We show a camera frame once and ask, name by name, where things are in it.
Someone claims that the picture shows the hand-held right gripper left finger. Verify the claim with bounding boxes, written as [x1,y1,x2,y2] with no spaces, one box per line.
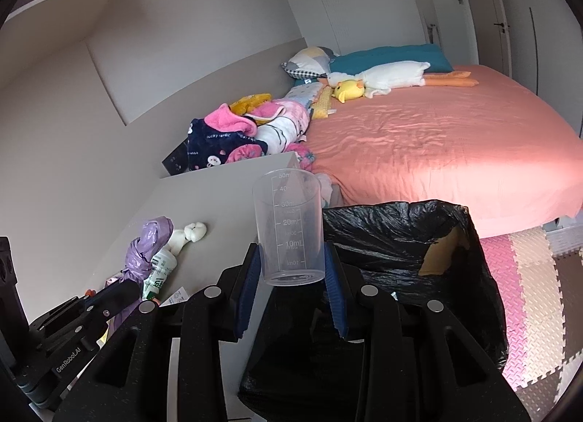
[52,242,274,422]

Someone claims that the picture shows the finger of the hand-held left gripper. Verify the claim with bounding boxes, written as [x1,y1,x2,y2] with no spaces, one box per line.
[84,282,141,319]

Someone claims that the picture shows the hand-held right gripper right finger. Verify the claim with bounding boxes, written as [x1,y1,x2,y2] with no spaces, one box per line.
[323,242,531,422]

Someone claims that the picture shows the white bottle green label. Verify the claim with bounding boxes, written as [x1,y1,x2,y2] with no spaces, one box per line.
[142,251,177,302]

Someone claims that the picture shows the purple plastic bag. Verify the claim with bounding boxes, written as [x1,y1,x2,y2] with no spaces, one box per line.
[105,217,175,327]

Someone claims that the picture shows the clear plastic measuring cup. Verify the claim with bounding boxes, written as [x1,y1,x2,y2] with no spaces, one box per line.
[253,170,326,287]

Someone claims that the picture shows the bin with black bag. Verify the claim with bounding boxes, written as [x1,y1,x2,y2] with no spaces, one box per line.
[239,200,510,422]

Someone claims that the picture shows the white printed paper packet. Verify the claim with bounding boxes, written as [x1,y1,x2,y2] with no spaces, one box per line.
[161,288,189,307]

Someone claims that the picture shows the white crumpled tissue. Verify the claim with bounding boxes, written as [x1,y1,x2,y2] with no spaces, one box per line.
[165,222,208,255]

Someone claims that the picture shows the grey nightstand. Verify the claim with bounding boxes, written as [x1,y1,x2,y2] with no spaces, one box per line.
[30,152,315,422]

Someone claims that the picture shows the pink white plush toy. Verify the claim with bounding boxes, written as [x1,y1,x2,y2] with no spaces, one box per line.
[316,174,340,209]

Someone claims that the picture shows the pink floral blanket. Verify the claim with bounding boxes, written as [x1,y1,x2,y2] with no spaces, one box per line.
[287,142,317,172]

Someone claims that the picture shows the black flat device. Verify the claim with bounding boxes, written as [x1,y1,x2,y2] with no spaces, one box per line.
[161,139,192,177]

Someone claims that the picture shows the navy and pink garment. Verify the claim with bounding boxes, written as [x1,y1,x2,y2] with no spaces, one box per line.
[187,103,269,172]

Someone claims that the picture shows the pink and white blanket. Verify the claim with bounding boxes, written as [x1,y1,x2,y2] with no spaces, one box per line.
[246,99,315,154]

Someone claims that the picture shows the bed with pink sheet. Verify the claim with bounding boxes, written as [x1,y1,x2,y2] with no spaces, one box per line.
[291,64,583,238]

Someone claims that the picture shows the yellow garment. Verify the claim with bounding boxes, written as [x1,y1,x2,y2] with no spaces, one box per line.
[229,93,273,115]

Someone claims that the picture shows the yellow dotted cushion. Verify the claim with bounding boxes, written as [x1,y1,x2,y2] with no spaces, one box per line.
[310,85,338,120]

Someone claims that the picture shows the foam floor mats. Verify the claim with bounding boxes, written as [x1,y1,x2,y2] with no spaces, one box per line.
[478,222,583,391]

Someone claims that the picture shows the light blue patterned blanket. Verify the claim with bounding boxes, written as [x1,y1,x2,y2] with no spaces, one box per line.
[285,83,324,106]

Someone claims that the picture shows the yellow duck plush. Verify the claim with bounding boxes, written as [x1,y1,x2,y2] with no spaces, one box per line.
[332,79,367,102]

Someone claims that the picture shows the white goose plush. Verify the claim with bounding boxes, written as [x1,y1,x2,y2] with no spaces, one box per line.
[319,61,480,97]

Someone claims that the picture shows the grey headboard panel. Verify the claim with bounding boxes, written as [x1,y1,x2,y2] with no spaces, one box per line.
[86,37,310,127]

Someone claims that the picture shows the patchwork pillow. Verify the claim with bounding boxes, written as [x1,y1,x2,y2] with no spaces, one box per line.
[281,46,340,81]

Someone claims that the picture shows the teal pillow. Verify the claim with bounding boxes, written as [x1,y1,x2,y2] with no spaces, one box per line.
[329,44,455,79]

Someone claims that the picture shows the white wardrobe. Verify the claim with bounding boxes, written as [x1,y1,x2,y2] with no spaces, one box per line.
[510,0,583,131]

